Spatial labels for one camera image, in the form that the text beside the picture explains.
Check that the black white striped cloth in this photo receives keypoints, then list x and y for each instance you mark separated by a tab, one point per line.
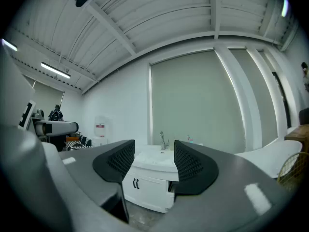
78	144

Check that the grey roller blind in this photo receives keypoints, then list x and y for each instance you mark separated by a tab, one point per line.
48	95
256	93
193	100

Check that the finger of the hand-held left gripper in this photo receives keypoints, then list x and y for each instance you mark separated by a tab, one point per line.
62	128

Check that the white freestanding basin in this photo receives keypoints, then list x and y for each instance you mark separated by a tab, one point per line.
270	156

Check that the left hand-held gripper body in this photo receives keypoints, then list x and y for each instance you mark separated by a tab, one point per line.
27	115

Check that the chrome faucet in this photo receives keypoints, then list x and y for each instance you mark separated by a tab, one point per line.
163	141

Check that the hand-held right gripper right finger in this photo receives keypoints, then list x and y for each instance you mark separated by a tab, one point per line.
198	170

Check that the orange chair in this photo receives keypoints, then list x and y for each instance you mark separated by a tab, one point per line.
71	138

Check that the ceiling tube light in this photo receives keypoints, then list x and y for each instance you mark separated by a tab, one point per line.
55	70
285	7
8	45

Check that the white vanity cabinet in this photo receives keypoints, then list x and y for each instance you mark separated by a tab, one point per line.
149	190

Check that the white water dispenser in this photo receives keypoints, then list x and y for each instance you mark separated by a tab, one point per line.
99	141

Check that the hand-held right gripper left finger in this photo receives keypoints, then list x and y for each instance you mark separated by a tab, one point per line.
113	163

